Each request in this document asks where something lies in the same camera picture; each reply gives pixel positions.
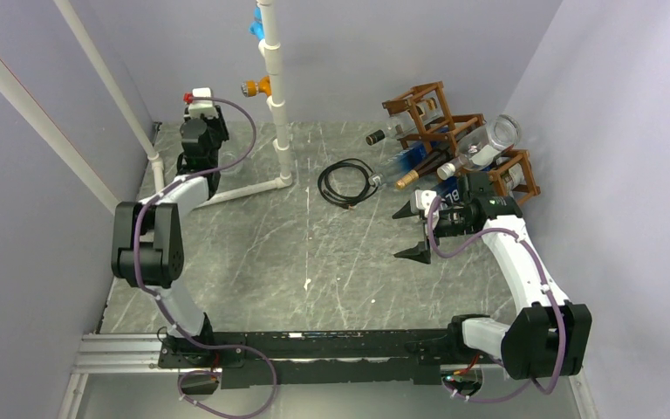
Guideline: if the coiled black cable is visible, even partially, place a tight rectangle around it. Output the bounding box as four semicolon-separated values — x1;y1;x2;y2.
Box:
318;158;380;210

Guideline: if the brown bottle gold foil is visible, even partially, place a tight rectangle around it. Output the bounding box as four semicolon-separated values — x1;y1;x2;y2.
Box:
395;148;454;190

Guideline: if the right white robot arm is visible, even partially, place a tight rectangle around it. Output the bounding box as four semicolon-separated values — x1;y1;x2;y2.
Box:
393;172;592;382

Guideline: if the clear bottle white cap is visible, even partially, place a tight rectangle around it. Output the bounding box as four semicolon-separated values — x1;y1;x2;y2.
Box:
436;114;522;180

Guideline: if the brown wooden wine rack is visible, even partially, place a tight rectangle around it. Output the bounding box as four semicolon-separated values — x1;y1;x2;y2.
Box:
366;81;541;204

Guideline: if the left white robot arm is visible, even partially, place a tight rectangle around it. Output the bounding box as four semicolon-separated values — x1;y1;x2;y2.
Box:
111;106;229;367

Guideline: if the rear blue square bottle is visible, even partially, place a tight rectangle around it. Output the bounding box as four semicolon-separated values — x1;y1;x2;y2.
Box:
367;142;427;188

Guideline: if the clear bottle green label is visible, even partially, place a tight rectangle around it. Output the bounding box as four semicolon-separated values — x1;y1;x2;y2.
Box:
219;151;245;175

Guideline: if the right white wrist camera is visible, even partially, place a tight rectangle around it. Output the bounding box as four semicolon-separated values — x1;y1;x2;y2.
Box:
411;189;441;217

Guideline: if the front blue Blue Dash bottle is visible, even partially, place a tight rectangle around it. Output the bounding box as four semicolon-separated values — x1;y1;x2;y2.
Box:
432;176;461;204

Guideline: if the white PVC pipe frame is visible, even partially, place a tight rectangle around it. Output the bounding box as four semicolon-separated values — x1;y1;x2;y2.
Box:
0;1;293;210

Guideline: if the green wine bottle silver foil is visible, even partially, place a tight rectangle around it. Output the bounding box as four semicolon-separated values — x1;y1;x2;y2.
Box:
489;163;524;196

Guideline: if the orange pipe-mounted fitting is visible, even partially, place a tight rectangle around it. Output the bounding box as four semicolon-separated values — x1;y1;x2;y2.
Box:
241;76;272;98

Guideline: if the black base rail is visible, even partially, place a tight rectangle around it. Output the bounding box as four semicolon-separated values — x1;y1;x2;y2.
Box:
72;323;509;400

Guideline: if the blue pipe-mounted fitting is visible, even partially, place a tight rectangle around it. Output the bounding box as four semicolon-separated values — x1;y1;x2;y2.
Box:
249;6;265;41

